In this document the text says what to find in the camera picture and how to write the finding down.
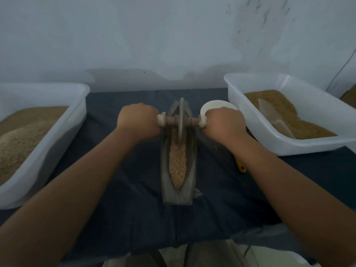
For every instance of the person's left hand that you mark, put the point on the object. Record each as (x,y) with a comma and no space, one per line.
(137,120)

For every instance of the person's right hand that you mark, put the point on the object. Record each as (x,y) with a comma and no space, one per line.
(222,125)

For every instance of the metal grinding wheel with wooden axle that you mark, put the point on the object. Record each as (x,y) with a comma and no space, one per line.
(180,120)

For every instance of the person's right forearm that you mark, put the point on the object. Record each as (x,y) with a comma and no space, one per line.
(294,202)

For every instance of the person's left forearm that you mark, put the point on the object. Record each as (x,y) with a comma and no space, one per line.
(66,200)

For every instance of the small white bowl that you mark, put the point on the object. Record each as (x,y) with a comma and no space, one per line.
(214,107)

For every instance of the clear plastic scoop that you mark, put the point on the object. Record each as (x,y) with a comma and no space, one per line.
(274,116)

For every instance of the grain in grinding trough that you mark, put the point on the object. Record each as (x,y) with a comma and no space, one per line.
(177,161)

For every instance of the brown whole grain heap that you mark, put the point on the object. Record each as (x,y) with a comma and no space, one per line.
(289,113)

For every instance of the boat-shaped metal grinding trough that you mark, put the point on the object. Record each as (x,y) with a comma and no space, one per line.
(178,191)

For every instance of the white plastic tub with scoop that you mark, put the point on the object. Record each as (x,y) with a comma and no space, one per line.
(306,113)

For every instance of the dark blue table cloth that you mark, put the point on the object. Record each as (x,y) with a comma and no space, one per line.
(144,208)

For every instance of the ground brown grain heap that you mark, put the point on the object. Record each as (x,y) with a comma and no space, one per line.
(22,139)

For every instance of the person's legs in light trousers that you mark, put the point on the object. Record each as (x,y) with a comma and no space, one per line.
(194,254)

